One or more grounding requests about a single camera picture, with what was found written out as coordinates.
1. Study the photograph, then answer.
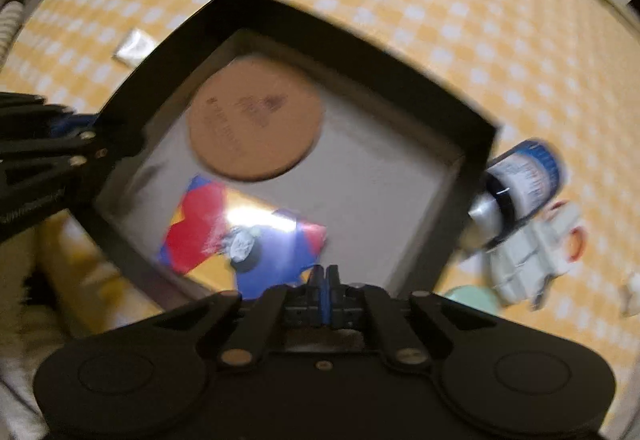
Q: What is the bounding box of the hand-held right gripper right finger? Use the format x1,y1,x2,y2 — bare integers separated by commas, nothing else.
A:
326,265,482,367

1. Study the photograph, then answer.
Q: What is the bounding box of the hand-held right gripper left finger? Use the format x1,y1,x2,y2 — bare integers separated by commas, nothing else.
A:
162,265,326,367

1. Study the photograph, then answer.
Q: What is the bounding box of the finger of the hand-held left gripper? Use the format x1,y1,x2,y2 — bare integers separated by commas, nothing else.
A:
0,92,98,136
0,129,113,242

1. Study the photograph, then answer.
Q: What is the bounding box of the black box with grey inside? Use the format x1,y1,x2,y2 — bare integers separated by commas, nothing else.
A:
82,0,503,321

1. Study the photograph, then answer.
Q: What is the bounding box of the blue white bottle silver cap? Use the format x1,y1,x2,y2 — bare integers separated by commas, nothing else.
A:
457,137,568,253

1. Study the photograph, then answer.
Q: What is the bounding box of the small grey crumpled lump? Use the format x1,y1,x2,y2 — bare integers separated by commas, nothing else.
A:
220,225,263,265

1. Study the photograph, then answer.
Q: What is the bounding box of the small silver packet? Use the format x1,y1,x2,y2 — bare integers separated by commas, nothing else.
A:
113,28,155,66

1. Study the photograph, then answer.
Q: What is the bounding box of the striped cloth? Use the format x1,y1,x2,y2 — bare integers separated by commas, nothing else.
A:
0,0,27,71

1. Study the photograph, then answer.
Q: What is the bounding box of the colourful snack packet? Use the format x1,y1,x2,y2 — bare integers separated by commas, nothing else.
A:
156,174,328,301

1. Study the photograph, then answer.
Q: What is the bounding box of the mint green round lid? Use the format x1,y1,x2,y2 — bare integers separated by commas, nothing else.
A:
442,284,501,313

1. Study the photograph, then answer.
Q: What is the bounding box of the round cork coaster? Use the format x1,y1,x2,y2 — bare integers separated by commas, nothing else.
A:
187,51,327,182

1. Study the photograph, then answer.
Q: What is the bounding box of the yellow white checked tablecloth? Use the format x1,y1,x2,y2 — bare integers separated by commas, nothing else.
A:
0,0,640,338

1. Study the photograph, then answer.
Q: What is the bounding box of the white suction cup hook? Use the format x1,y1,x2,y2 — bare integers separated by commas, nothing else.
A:
619,270,640,318

